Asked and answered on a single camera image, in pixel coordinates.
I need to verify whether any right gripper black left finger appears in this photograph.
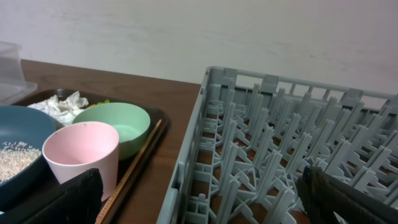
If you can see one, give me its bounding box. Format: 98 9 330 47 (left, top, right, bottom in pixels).
1 168 103 224

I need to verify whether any grey dishwasher rack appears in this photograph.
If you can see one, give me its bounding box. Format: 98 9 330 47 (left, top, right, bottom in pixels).
157 67 397 223

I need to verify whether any yellow green snack wrapper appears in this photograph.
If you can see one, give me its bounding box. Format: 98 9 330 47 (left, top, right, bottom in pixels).
86 100 110 109

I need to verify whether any clear plastic bin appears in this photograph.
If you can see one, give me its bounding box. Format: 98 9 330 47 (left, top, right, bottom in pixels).
0 41 37 105

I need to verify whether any dark brown serving tray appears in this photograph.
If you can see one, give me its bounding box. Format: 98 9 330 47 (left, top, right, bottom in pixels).
1 102 164 223

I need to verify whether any dark blue plate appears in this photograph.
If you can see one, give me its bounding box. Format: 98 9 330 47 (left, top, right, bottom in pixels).
1 106 56 211

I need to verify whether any pile of rice grains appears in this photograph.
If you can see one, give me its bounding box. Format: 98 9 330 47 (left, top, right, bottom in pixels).
1 141 42 183

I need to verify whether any pink cup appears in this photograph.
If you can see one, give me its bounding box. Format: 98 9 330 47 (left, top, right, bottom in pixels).
42 121 119 202

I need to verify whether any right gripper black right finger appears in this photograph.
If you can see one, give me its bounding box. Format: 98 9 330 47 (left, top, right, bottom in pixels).
296 166 397 224

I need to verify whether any mint green bowl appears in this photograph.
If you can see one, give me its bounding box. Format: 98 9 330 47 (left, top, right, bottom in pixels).
73 102 151 161

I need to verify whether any white tissue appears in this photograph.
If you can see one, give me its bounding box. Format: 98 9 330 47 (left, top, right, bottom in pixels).
28 91 89 126

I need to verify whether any wooden chopstick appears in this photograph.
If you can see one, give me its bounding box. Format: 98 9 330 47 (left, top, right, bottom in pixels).
95 119 162 224

